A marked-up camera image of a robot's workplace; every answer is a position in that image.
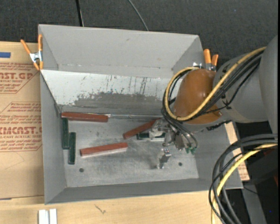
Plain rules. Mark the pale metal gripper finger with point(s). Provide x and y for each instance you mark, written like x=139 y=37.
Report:
x=164 y=155
x=157 y=129

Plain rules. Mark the dark green flat block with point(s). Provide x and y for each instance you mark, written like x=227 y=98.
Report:
x=142 y=136
x=72 y=148
x=65 y=134

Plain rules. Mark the red-brown flat block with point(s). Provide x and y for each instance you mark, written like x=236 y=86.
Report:
x=137 y=130
x=102 y=149
x=84 y=116

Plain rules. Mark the grey metal bin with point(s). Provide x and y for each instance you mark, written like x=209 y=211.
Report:
x=121 y=171

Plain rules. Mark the brown cardboard board, red print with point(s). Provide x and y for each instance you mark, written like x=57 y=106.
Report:
x=18 y=167

